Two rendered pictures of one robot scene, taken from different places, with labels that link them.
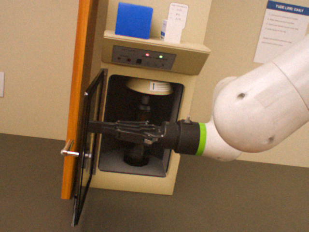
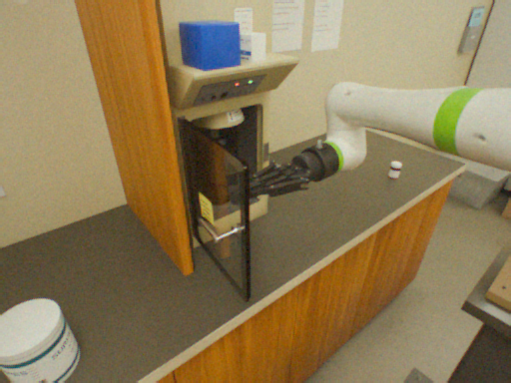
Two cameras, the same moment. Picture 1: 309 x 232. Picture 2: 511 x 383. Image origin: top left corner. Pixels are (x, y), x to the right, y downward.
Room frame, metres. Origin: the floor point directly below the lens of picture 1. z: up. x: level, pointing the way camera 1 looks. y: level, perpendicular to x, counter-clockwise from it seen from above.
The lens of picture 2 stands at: (0.38, 0.42, 1.66)
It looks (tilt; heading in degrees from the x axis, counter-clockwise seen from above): 32 degrees down; 330
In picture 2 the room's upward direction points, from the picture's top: straight up
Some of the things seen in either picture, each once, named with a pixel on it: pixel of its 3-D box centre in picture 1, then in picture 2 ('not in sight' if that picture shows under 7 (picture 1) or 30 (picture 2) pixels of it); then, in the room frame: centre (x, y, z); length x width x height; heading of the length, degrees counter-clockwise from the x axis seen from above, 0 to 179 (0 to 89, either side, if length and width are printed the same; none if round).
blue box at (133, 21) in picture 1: (133, 20); (210, 44); (1.11, 0.11, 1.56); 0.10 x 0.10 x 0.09; 8
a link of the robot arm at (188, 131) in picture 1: (185, 136); (317, 161); (0.93, -0.10, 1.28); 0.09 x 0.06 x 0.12; 8
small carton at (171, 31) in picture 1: (171, 31); (252, 47); (1.13, -0.01, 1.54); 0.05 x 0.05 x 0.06; 16
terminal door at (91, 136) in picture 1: (88, 142); (215, 210); (0.99, 0.18, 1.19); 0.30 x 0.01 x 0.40; 3
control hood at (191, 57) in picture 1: (154, 55); (239, 82); (1.12, 0.03, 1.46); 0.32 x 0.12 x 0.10; 98
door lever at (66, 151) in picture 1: (74, 148); (218, 227); (0.91, 0.20, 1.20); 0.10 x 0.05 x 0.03; 3
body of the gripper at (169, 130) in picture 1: (158, 134); (297, 171); (0.92, -0.02, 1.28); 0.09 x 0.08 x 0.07; 98
